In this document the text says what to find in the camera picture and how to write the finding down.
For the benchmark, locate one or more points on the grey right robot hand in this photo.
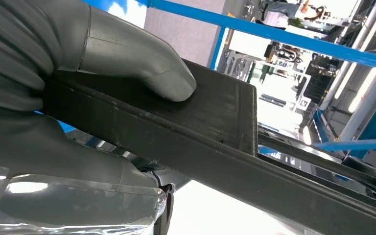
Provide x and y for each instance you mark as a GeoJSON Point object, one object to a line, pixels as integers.
{"type": "Point", "coordinates": [126, 52]}

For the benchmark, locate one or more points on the blue metal shelf rack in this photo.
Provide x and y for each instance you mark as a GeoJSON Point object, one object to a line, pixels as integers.
{"type": "Point", "coordinates": [272, 32]}

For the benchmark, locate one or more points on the person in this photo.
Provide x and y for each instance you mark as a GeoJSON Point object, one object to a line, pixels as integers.
{"type": "Point", "coordinates": [285, 8]}

